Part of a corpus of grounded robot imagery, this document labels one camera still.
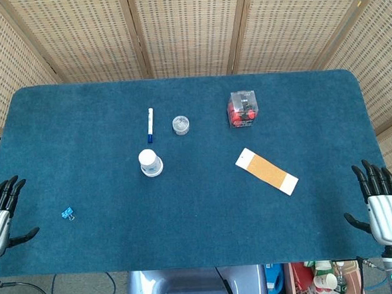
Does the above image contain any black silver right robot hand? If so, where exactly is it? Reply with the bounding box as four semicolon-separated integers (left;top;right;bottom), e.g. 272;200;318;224
340;157;392;248

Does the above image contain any floral white paper cup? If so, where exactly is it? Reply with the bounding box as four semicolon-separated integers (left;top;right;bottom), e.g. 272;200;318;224
138;148;164;174
140;162;165;179
140;162;165;178
140;161;164;176
140;160;164;175

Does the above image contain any blue binder clip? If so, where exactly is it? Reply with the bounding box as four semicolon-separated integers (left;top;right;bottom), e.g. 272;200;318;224
60;206;76;223

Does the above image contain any green white paper cup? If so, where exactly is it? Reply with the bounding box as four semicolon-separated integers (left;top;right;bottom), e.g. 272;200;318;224
310;259;333;276

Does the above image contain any red storage crate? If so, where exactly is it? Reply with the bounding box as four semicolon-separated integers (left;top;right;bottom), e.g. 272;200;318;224
282;257;363;294

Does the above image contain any white card with orange strip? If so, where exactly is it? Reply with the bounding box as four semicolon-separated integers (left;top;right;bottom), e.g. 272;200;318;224
233;144;301;200

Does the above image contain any blue plastic object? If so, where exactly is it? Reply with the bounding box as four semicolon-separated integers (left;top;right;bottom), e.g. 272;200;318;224
264;262;286;294

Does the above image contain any clear box with red items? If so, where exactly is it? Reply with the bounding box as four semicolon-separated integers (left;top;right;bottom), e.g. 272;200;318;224
225;89;260;130

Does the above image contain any white blue marker pen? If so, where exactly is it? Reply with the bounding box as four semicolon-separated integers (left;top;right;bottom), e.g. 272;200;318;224
144;106;157;144

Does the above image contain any blue carpet table mat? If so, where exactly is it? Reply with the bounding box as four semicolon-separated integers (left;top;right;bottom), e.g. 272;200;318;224
0;64;392;280

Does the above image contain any silver robot torso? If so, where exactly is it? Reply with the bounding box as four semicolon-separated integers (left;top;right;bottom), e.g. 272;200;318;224
122;263;270;294

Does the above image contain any small clear plastic jar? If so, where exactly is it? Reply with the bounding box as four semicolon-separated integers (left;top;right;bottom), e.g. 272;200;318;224
171;115;192;136

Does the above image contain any wicker folding screen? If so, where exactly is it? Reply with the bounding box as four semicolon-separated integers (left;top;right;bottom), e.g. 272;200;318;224
0;0;392;229

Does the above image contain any black cable connector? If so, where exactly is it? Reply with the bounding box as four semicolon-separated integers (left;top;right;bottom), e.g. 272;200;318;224
355;254;388;274

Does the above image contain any black torso cable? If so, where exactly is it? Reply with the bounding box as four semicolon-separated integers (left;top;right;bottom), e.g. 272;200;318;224
214;265;234;294

